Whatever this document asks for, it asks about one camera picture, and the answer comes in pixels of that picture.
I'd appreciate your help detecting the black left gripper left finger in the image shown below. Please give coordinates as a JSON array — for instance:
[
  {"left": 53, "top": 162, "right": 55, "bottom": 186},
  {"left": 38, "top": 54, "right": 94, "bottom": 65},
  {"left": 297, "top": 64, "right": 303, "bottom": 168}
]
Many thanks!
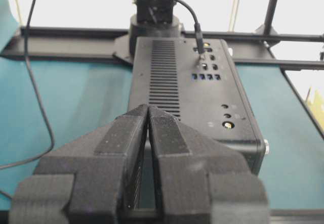
[{"left": 11, "top": 104, "right": 148, "bottom": 223}]

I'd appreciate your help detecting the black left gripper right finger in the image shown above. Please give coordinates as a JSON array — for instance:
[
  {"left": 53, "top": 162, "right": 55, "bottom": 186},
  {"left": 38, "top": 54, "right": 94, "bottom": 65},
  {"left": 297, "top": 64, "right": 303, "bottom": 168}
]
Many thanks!
[{"left": 148, "top": 107, "right": 269, "bottom": 223}]

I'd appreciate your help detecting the black USB cable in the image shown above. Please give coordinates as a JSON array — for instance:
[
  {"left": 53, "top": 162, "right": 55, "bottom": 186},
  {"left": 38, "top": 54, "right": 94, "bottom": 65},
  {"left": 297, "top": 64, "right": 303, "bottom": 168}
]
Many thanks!
[{"left": 0, "top": 0, "right": 209, "bottom": 202}]

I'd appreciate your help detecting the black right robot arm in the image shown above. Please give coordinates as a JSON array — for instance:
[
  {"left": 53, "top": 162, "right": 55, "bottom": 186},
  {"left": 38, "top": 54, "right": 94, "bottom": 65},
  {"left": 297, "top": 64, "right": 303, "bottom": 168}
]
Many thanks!
[{"left": 129, "top": 0, "right": 181, "bottom": 56}]

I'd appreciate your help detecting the black mini PC box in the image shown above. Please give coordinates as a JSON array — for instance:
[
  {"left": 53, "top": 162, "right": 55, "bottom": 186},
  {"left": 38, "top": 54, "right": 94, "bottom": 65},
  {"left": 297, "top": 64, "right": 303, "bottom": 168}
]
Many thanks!
[{"left": 128, "top": 37, "right": 266, "bottom": 174}]

